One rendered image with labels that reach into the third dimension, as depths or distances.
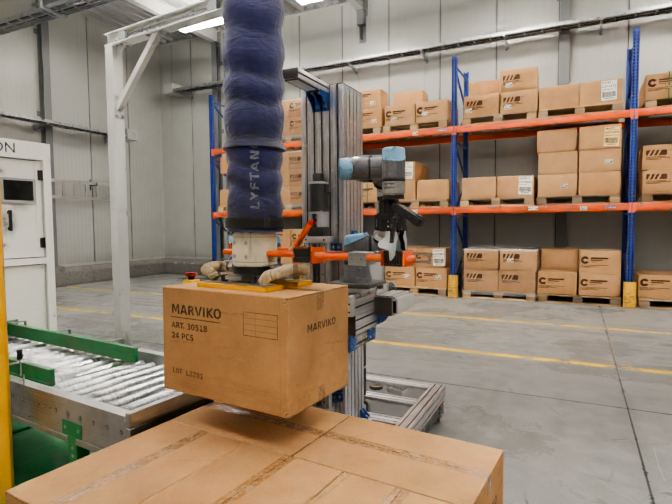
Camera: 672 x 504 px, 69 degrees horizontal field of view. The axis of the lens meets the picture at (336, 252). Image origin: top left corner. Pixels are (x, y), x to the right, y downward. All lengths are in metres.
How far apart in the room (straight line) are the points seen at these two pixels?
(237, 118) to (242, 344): 0.81
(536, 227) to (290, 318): 8.68
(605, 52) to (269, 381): 9.46
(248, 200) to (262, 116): 0.31
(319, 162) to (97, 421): 1.55
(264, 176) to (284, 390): 0.76
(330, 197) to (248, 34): 0.97
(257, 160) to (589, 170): 7.37
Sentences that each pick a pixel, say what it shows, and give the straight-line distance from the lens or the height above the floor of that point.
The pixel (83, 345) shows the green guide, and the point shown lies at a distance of 3.36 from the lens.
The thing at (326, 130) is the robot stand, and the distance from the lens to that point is 2.59.
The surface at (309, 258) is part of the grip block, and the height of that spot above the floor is 1.19.
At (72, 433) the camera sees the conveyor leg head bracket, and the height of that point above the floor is 0.45.
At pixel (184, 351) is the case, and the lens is 1.96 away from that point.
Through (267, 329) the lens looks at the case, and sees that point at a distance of 1.66.
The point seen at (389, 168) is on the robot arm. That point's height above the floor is 1.49.
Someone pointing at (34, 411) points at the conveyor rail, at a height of 0.48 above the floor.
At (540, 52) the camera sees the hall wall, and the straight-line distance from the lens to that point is 10.53.
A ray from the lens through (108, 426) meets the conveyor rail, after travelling 2.21.
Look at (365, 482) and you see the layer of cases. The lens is 1.61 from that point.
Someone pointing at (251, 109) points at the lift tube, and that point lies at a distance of 1.85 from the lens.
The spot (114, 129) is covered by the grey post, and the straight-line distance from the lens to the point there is 5.46.
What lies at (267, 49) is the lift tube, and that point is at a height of 1.95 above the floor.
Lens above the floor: 1.31
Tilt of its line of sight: 3 degrees down
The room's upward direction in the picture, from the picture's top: straight up
